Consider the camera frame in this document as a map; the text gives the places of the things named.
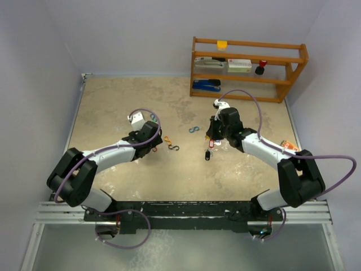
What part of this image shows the yellow lid jar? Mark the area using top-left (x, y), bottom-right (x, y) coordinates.
top-left (217, 40), bottom-right (228, 51)

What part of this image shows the purple cable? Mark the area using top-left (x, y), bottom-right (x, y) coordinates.
top-left (53, 108), bottom-right (162, 249)
top-left (217, 89), bottom-right (357, 242)

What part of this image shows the red black stamp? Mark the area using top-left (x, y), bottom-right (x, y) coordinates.
top-left (255, 60), bottom-right (267, 75)

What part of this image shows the grey stapler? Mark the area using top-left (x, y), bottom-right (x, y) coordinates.
top-left (194, 56), bottom-right (226, 69)

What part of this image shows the teal S carabiner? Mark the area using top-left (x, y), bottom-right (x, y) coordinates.
top-left (150, 114), bottom-right (157, 123)

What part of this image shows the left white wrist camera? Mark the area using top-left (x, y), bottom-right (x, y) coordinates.
top-left (127, 111), bottom-right (146, 131)

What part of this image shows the silver key black tag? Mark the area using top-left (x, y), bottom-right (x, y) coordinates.
top-left (208, 148), bottom-right (218, 154)

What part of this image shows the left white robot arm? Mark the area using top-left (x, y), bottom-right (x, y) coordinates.
top-left (46, 121), bottom-right (162, 221)

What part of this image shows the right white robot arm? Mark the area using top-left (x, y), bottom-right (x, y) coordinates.
top-left (206, 107), bottom-right (325, 221)

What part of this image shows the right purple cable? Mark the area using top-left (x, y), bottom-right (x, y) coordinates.
top-left (217, 89), bottom-right (357, 242)

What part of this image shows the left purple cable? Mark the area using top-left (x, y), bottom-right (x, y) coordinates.
top-left (53, 108), bottom-right (162, 249)

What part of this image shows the wooden shelf rack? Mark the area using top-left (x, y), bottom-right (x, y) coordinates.
top-left (190, 37), bottom-right (309, 103)

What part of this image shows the black S carabiner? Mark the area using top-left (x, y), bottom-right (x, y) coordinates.
top-left (168, 145), bottom-right (179, 151)

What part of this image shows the blue stapler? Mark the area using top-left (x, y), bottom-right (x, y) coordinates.
top-left (192, 79), bottom-right (221, 92)

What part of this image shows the orange packet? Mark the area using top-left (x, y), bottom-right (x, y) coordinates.
top-left (280, 140), bottom-right (299, 151)

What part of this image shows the orange S carabiner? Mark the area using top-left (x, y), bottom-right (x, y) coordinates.
top-left (164, 136), bottom-right (172, 146)

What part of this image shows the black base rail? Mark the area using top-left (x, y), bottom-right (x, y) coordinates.
top-left (84, 200), bottom-right (284, 234)

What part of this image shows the blue S carabiner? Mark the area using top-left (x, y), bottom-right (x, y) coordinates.
top-left (188, 126), bottom-right (200, 133)

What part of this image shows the white cardboard box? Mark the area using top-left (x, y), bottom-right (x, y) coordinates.
top-left (227, 59), bottom-right (252, 73)

